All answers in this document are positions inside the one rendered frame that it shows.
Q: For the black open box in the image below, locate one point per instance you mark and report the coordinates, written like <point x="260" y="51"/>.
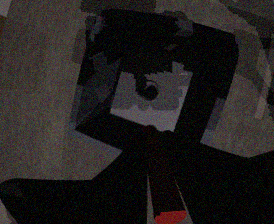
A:
<point x="213" y="54"/>

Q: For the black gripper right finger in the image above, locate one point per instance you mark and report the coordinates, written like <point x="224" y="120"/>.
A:
<point x="218" y="187"/>

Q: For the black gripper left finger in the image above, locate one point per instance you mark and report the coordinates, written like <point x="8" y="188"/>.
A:
<point x="117" y="195"/>

